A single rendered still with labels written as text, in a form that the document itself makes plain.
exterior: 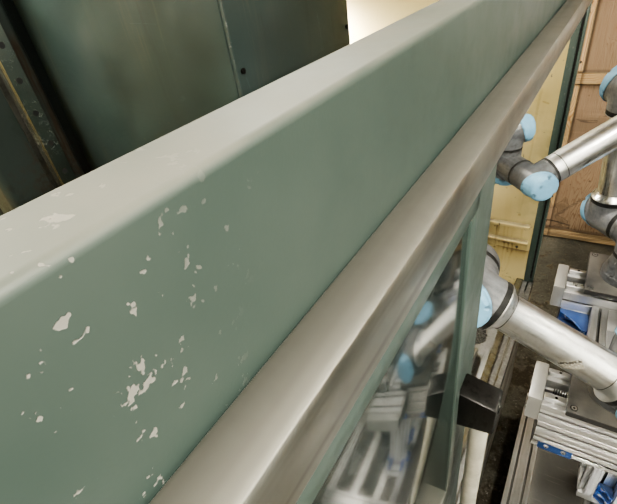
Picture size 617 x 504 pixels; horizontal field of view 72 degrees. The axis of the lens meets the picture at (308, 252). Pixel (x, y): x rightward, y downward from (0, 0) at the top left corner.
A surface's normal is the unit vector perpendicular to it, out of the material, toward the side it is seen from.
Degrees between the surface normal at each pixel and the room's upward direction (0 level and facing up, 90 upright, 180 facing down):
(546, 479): 0
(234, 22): 90
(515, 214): 90
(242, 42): 90
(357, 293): 0
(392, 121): 90
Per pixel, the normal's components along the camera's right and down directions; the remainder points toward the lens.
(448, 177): -0.14, -0.81
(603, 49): -0.52, 0.55
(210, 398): 0.84, 0.21
